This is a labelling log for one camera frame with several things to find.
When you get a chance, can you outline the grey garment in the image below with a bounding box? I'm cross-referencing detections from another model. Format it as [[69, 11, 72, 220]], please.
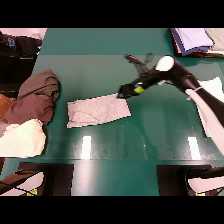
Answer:
[[66, 93, 132, 129]]

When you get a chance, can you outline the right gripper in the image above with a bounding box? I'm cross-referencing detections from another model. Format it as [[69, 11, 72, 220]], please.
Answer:
[[116, 79, 148, 100]]

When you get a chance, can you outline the cream garment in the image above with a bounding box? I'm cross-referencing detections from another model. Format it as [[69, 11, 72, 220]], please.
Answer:
[[0, 118, 47, 159]]

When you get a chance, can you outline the black garment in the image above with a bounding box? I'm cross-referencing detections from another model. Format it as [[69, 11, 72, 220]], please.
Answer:
[[0, 30, 44, 58]]

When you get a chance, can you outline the lavender garment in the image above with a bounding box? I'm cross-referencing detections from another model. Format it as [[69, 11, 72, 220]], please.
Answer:
[[170, 27, 215, 57]]

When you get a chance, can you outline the brown garment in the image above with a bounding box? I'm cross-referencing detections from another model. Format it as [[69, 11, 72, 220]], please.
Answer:
[[4, 68, 61, 126]]

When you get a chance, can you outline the beige garment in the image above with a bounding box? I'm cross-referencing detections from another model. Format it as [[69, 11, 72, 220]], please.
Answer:
[[203, 27, 224, 54]]

